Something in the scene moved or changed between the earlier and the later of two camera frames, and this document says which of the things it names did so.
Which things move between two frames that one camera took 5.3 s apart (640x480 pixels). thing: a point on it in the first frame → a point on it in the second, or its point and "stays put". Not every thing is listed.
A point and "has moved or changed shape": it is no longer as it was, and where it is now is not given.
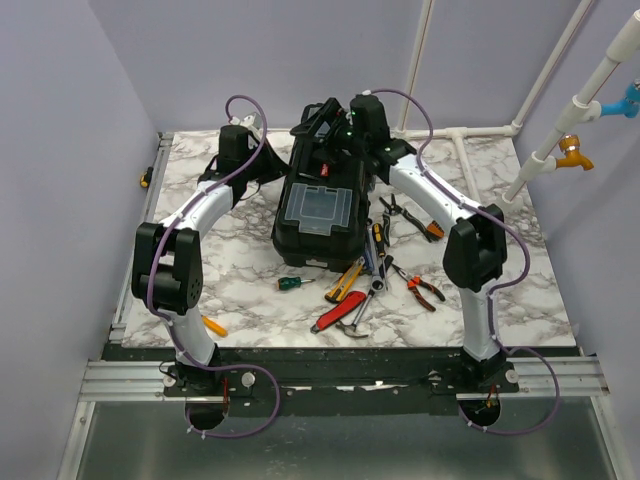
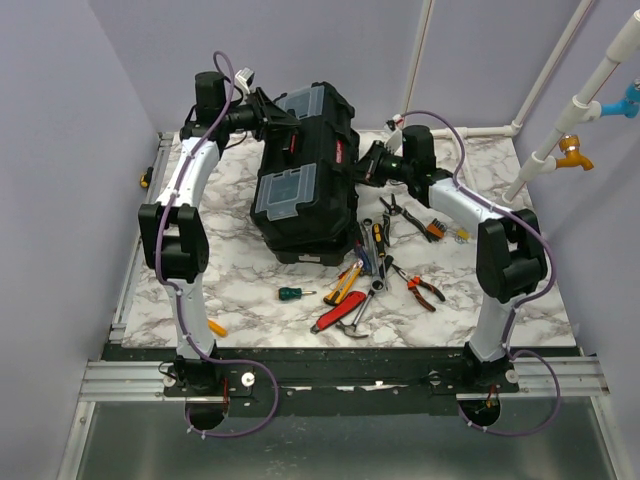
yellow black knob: (145, 178) stays put
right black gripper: (328, 117) → (367, 166)
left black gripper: (277, 167) → (272, 115)
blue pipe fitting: (629, 107) stays put
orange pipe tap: (569, 145) stays put
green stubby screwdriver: (287, 283) → (287, 293)
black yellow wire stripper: (393, 210) stays put
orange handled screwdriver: (218, 329) stays put
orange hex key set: (435, 229) stays put
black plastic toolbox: (321, 217) has moved or changed shape
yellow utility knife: (344, 283) stays put
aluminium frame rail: (144, 380) stays put
